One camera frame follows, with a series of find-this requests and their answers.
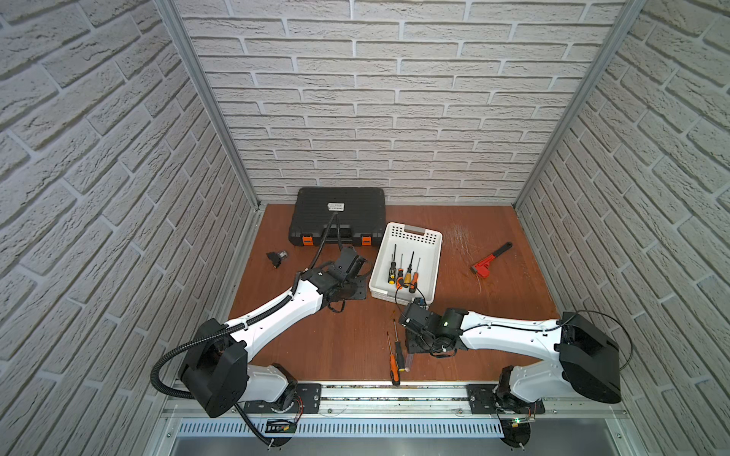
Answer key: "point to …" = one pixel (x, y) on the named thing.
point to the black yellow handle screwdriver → (408, 275)
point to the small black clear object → (277, 257)
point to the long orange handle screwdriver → (393, 370)
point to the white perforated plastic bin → (408, 264)
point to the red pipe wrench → (482, 268)
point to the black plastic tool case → (360, 211)
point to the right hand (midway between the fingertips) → (411, 343)
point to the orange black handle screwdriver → (400, 275)
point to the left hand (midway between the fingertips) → (362, 283)
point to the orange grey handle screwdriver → (413, 284)
